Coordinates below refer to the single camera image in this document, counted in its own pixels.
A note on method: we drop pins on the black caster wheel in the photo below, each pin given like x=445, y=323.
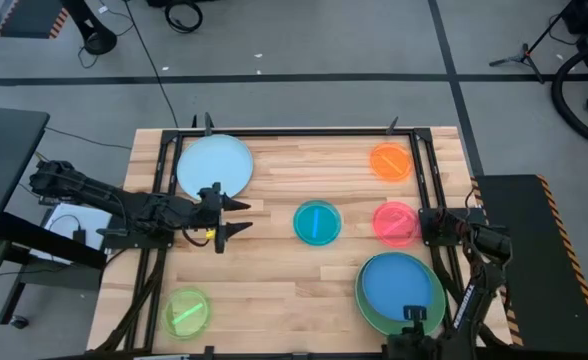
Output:
x=19, y=322

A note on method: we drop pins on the black hazard-striped platform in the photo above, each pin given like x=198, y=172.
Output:
x=549, y=260
x=29, y=17

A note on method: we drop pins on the black desk frame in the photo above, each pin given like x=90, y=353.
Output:
x=49, y=245

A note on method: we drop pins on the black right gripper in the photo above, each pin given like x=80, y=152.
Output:
x=414, y=347

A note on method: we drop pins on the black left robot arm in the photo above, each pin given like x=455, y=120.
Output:
x=99, y=192

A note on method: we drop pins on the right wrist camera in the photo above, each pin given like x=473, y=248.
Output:
x=415, y=312

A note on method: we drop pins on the black stand base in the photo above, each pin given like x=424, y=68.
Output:
x=99, y=42

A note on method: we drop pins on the green large plate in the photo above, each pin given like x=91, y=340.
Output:
x=369, y=315

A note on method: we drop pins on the orange translucent small plate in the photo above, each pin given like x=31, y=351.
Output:
x=391, y=162

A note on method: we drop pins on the black aluminium table frame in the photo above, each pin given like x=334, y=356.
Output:
x=299, y=132

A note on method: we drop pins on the lime translucent small plate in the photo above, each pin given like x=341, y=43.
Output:
x=194, y=325

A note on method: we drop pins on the white paper sheet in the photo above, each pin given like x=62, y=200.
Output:
x=94, y=220

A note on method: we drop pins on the blue plastic plate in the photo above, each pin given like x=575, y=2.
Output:
x=396, y=285

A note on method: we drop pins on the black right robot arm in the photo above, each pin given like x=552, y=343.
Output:
x=466, y=306

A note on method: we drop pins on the pink translucent small plate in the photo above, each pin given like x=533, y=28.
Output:
x=396, y=225

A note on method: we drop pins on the black tripod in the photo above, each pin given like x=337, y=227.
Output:
x=524, y=50

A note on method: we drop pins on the dark grey desk top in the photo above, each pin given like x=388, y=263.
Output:
x=4, y=165

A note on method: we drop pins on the teal translucent small plate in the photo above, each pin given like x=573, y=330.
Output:
x=306, y=222

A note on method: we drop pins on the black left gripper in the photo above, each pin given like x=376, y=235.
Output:
x=220, y=244

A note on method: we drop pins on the black power adapter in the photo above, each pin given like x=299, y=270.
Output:
x=79, y=237

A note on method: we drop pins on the light blue large plate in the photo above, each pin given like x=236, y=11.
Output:
x=214, y=162

